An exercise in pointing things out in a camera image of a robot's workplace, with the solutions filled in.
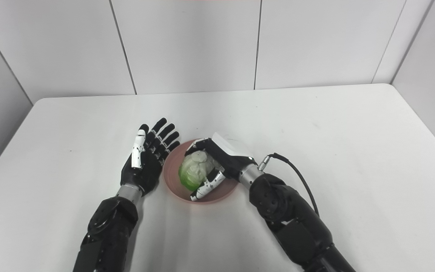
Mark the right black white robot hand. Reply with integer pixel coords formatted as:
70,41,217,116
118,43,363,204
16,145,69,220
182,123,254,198
184,132,258,201

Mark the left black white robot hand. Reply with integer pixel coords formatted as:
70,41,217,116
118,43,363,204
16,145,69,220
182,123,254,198
120,118,180,197

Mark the pink round plate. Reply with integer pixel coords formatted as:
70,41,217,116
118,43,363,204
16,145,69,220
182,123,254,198
163,139,239,205

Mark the green white toy cabbage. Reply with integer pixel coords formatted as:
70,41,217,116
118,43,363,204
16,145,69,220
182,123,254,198
178,150,222,192

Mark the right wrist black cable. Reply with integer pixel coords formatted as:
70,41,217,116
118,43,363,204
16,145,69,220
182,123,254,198
258,153,320,216

